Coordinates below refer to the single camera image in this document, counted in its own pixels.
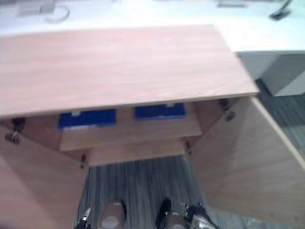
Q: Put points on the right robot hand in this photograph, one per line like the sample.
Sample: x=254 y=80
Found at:
x=200 y=218

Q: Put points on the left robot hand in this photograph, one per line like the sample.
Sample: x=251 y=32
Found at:
x=84 y=219

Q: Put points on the wooden cabinet door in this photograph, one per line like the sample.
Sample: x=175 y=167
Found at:
x=38 y=186
x=247 y=167

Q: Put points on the metal cabinet door hinge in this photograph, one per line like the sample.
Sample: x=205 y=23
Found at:
x=15 y=133
x=188 y=148
x=83 y=161
x=226 y=109

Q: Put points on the wooden cabinet bottom board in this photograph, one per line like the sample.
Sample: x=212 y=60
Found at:
x=138 y=152

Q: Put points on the wooden cabinet shelf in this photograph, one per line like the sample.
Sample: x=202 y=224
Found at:
x=131 y=136

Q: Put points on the light wooden office cabinet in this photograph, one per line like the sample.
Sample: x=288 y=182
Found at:
x=119 y=66

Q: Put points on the grey flat desk item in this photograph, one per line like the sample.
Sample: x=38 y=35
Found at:
x=230 y=3

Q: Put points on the grey desk box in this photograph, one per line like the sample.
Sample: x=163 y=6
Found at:
x=29 y=7

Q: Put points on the black desk device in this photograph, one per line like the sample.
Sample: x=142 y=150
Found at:
x=280 y=13

